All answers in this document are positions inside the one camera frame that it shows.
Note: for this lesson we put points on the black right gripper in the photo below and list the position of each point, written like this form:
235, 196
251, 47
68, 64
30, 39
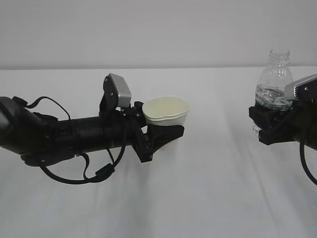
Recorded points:
300, 121

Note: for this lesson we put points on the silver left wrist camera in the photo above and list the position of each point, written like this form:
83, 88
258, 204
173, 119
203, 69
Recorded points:
122, 90

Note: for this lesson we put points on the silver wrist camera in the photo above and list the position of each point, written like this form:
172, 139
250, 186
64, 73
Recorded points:
122, 90
304, 89

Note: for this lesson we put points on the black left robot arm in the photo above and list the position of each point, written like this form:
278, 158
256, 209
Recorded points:
38, 137

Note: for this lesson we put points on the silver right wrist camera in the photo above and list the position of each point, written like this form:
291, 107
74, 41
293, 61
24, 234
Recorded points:
304, 89

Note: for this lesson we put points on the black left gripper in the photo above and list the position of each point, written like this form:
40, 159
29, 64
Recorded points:
129, 122

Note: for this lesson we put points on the clear plastic water bottle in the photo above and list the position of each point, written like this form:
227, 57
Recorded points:
269, 91

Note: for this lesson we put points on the white paper cup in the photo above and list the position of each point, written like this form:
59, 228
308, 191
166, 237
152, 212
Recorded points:
166, 111

